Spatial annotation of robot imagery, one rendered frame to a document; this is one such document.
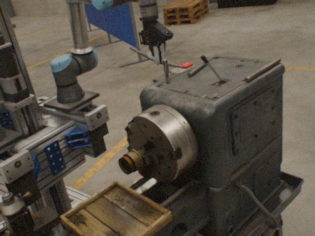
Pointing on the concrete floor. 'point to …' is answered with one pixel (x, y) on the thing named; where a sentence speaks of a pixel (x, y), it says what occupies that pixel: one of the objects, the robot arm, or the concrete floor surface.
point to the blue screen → (115, 25)
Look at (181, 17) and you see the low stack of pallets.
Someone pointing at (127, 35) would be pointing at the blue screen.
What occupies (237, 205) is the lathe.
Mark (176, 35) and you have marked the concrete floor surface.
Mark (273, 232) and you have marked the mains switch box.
